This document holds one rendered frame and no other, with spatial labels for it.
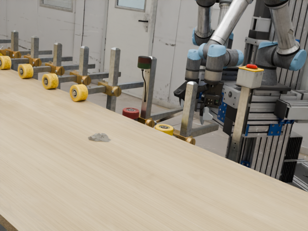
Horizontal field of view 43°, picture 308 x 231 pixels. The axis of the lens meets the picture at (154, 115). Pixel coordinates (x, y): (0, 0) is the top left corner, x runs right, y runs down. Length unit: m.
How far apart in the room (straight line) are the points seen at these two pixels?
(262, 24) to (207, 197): 1.50
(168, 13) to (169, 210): 4.26
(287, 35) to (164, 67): 3.32
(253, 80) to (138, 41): 4.11
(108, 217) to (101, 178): 0.21
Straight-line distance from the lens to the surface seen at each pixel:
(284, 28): 2.05
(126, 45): 5.69
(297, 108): 2.26
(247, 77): 1.51
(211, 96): 1.75
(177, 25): 5.11
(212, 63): 1.73
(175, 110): 2.13
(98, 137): 1.49
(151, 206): 1.10
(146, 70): 1.84
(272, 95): 2.29
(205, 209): 1.12
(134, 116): 1.86
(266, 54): 2.22
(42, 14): 7.18
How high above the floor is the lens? 1.45
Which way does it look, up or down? 17 degrees down
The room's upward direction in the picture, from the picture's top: 7 degrees clockwise
